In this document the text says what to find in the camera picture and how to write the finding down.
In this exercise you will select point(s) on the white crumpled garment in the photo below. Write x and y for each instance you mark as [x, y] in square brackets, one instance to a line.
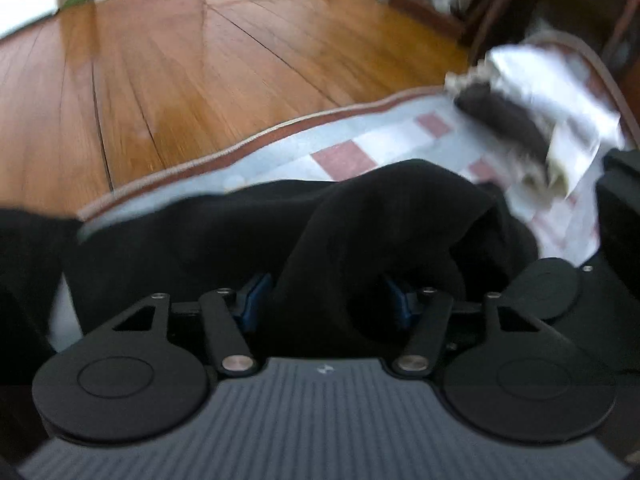
[545, 85]

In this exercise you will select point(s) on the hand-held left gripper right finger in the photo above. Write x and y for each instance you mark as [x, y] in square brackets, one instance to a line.
[400, 305]

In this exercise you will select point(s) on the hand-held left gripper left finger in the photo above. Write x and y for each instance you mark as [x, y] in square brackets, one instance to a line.
[256, 300]

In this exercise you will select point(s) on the checkered mat with brown border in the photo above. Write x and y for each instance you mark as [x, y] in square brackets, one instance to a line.
[390, 130]

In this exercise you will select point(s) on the dark wooden shelf cabinet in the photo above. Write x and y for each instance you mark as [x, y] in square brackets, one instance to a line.
[565, 0]

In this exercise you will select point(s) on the black garment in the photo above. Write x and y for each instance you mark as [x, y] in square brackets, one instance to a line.
[400, 210]

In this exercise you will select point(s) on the dark grey garment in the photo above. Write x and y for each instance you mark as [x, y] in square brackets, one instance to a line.
[500, 115]

